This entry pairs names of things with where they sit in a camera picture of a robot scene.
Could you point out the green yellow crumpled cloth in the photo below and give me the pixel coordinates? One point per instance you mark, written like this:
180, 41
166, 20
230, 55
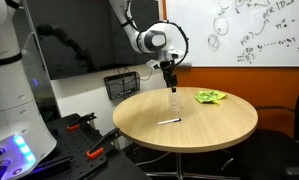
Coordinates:
207, 96

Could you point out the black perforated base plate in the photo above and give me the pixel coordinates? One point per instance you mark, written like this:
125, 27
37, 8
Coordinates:
72, 146

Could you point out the metal table pedestal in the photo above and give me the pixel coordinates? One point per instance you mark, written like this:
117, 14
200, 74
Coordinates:
179, 166

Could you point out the whiteboard with writing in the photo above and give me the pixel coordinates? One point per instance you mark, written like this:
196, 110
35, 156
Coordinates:
255, 30

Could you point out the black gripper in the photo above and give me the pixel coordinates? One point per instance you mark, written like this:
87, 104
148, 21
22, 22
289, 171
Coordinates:
169, 71

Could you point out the black wall TV screen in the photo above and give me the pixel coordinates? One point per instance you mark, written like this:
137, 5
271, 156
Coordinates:
89, 33

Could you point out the black office chair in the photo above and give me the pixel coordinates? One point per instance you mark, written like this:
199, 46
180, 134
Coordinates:
295, 140

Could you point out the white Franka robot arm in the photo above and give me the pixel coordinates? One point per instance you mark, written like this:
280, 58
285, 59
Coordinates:
9, 86

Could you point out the grey panel with blue light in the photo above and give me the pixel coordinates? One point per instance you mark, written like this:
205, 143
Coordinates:
39, 66

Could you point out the clear plastic cup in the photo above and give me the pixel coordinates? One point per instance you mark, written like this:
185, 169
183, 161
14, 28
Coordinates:
175, 101

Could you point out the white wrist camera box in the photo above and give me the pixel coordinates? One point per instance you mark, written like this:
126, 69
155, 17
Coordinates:
153, 64

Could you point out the white pen with black cap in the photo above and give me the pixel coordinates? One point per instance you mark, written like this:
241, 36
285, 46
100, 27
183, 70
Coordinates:
169, 121

